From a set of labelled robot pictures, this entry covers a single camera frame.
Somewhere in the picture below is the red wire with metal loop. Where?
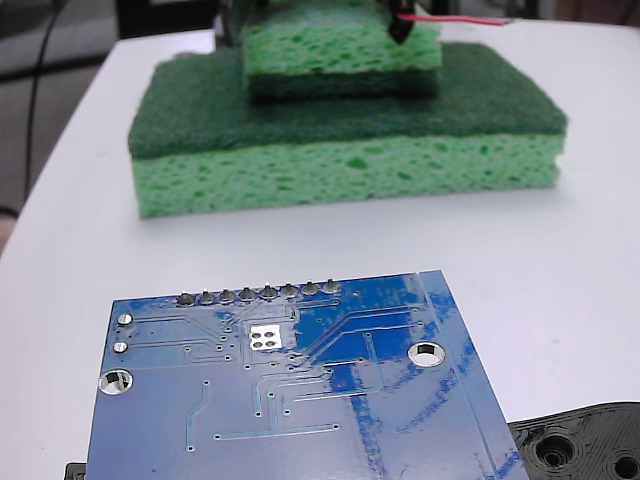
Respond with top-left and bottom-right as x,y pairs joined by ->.
393,13 -> 517,28

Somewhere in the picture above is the thin black cable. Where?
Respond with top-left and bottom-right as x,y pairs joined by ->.
24,0 -> 69,201

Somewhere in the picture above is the small green sponge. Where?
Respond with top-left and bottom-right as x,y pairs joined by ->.
238,0 -> 444,104

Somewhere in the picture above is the blue circuit board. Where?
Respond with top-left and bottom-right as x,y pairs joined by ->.
84,269 -> 531,480

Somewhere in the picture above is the black box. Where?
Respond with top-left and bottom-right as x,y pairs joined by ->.
116,0 -> 222,40

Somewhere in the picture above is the large green sponge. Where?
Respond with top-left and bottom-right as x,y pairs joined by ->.
127,41 -> 570,220

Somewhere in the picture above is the black printed bracket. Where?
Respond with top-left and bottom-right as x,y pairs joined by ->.
63,399 -> 640,480

